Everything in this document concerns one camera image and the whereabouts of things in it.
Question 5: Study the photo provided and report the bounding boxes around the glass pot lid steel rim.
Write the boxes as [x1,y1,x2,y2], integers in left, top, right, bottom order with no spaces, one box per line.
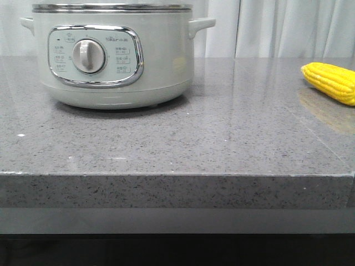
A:
[32,3,193,14]

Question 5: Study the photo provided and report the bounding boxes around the white pleated curtain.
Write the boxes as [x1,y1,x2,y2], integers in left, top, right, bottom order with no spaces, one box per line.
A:
[1,1,354,58]

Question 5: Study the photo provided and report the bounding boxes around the pale green electric cooking pot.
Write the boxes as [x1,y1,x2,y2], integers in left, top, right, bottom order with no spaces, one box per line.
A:
[21,11,216,110]

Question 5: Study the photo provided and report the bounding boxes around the yellow corn cob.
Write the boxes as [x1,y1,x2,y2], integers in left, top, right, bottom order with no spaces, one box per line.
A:
[301,62,354,106]

